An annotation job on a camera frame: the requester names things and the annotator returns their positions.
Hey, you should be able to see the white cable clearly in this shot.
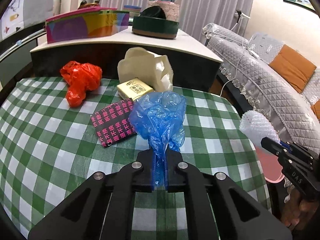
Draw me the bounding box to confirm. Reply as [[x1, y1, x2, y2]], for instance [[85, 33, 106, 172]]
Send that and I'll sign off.
[[220, 47, 252, 97]]

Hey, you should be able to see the yellow tissue pack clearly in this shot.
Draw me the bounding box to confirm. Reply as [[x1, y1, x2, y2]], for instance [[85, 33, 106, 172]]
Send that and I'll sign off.
[[117, 77, 155, 102]]

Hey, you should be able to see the blue plastic bag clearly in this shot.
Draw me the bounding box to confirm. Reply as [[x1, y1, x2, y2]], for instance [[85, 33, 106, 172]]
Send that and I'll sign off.
[[129, 92, 187, 189]]

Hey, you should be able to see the pink lace basket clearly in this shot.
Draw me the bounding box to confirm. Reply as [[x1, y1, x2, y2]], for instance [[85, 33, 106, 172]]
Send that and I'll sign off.
[[147, 0, 181, 22]]

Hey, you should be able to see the green checked tablecloth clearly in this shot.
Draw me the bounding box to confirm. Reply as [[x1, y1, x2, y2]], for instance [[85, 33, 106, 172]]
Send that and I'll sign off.
[[0, 77, 272, 240]]

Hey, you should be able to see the orange cushion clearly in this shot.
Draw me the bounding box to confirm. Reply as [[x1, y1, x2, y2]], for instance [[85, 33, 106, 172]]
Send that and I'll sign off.
[[269, 44, 317, 93], [310, 100, 320, 126]]

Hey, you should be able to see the person's right hand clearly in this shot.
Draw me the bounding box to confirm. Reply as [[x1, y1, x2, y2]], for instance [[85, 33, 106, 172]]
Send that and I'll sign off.
[[282, 187, 318, 229]]

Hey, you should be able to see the white phone stand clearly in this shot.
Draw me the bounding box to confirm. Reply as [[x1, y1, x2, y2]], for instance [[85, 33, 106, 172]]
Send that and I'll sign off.
[[235, 10, 251, 32]]

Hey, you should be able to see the white low cabinet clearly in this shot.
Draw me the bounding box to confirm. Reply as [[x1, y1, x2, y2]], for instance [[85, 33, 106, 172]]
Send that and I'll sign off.
[[30, 26, 224, 93]]

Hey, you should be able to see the red plastic bag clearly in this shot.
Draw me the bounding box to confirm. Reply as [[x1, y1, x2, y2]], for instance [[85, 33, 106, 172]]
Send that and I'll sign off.
[[60, 61, 103, 108]]

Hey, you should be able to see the colourful gift box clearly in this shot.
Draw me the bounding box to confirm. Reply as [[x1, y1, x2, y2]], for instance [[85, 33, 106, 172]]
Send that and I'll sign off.
[[45, 7, 130, 44]]

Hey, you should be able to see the white bubble wrap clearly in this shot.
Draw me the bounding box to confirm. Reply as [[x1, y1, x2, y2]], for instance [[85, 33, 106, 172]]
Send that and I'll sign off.
[[239, 110, 282, 148]]

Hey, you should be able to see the brown bear toy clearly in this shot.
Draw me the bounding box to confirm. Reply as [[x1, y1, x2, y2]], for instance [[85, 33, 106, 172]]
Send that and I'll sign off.
[[78, 1, 100, 9]]

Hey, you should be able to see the pink plastic basin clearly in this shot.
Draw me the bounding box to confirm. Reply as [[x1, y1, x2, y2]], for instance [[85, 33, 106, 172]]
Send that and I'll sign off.
[[255, 145, 285, 183]]

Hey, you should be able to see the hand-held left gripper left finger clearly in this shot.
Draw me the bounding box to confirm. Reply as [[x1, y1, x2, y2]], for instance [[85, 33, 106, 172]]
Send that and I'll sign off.
[[27, 150, 157, 240]]

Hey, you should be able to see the dark green round tin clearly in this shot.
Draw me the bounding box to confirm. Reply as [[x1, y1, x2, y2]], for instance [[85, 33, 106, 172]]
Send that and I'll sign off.
[[132, 15, 179, 40]]

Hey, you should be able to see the grey printed cover cloth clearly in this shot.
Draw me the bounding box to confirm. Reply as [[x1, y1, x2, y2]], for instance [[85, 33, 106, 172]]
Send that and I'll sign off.
[[0, 0, 55, 40]]

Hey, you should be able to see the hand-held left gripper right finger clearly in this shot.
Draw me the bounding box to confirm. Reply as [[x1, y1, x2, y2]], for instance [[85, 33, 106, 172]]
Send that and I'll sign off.
[[165, 149, 293, 240]]

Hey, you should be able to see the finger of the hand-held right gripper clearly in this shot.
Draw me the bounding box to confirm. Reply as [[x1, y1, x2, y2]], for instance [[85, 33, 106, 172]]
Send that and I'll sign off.
[[261, 137, 287, 158], [281, 141, 320, 161]]

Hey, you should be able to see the black hat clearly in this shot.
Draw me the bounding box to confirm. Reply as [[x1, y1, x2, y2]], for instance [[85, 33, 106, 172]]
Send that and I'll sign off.
[[139, 6, 167, 19]]

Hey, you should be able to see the black packet pink print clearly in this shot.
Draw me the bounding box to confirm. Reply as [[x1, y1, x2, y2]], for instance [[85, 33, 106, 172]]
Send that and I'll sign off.
[[90, 99, 137, 148]]

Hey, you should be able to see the grey quilted sofa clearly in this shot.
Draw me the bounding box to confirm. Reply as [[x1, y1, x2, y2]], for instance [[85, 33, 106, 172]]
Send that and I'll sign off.
[[202, 23, 320, 155]]

